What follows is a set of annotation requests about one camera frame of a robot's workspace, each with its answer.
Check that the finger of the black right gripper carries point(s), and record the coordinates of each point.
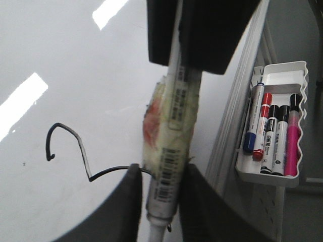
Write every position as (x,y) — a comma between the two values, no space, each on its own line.
(209,32)

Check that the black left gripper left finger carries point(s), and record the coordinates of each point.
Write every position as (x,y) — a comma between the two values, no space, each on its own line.
(118,217)

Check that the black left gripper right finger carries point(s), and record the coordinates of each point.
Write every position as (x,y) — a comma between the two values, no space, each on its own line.
(205,216)

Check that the white black whiteboard marker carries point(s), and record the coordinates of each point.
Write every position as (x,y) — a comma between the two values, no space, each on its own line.
(168,128)

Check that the white whiteboard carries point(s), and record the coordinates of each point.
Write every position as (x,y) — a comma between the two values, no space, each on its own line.
(83,64)

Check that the red capped marker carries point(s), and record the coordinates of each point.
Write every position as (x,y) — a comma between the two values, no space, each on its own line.
(261,129)

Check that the black capped marker right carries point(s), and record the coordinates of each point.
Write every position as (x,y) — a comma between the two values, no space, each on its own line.
(281,141)

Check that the black capped marker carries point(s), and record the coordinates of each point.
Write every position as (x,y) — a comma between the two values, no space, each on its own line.
(281,141)
(269,142)

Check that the white marker tray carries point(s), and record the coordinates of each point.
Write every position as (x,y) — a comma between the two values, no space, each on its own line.
(281,80)

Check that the blue capped marker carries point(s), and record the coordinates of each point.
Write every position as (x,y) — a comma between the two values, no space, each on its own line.
(250,135)

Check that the black capped marker left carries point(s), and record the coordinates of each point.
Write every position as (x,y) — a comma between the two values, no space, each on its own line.
(269,142)

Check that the pink highlighter marker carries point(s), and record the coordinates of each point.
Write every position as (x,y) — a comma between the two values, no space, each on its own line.
(293,135)

